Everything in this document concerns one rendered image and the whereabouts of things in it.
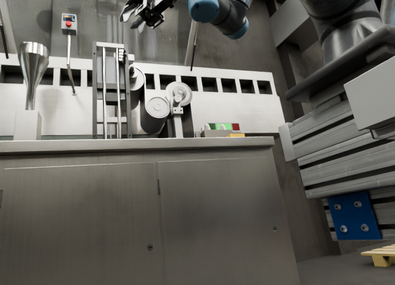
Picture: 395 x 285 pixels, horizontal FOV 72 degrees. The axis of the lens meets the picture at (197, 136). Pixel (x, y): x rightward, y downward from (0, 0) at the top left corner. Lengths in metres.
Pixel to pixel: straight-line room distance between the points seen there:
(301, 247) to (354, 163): 3.43
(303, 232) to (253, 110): 2.33
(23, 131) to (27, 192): 0.48
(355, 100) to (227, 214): 0.77
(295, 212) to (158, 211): 3.08
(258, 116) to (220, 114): 0.30
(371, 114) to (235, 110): 1.60
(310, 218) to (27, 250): 3.59
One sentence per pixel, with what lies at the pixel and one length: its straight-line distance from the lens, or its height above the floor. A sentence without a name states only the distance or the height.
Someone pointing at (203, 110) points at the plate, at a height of 1.31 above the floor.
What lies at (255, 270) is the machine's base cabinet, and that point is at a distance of 1.13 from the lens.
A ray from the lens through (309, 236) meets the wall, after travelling 4.07.
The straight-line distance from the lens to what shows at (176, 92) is 1.45.
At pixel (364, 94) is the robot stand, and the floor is 0.70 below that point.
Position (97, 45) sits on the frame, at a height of 1.42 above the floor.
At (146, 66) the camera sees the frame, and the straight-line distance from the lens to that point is 1.93.
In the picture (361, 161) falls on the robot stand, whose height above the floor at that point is 0.64.
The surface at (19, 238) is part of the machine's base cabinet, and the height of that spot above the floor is 0.60.
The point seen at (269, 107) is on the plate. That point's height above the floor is 1.34.
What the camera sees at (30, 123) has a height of 1.10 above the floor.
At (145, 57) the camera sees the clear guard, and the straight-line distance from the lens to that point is 1.95.
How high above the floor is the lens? 0.57
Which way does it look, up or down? 18 degrees up
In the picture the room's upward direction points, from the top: 7 degrees counter-clockwise
